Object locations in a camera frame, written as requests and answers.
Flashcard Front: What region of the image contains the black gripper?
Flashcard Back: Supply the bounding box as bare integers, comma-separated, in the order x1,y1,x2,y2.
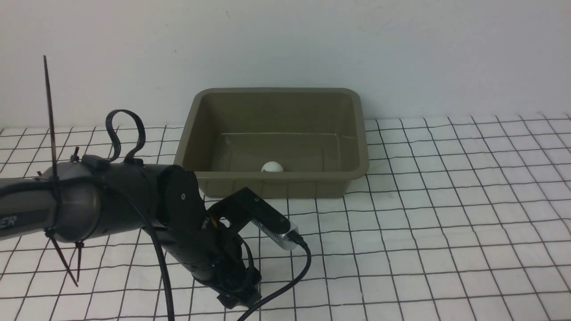
170,218,261,309

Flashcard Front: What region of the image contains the white printed ping-pong ball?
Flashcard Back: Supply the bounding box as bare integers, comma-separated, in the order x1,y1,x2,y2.
261,161,284,173

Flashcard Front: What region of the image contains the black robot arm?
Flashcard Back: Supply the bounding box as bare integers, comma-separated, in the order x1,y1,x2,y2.
1,156,261,309

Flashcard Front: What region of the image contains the olive green plastic bin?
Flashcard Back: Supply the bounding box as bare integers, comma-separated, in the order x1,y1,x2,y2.
174,87,369,199

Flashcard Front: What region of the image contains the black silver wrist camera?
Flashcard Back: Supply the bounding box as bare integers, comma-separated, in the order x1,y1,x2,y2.
207,187,306,251

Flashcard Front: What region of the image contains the black camera cable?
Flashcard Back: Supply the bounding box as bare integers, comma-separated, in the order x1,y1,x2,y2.
103,109,312,321

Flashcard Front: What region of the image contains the black cable tie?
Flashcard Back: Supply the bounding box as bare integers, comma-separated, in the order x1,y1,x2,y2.
43,55,80,287

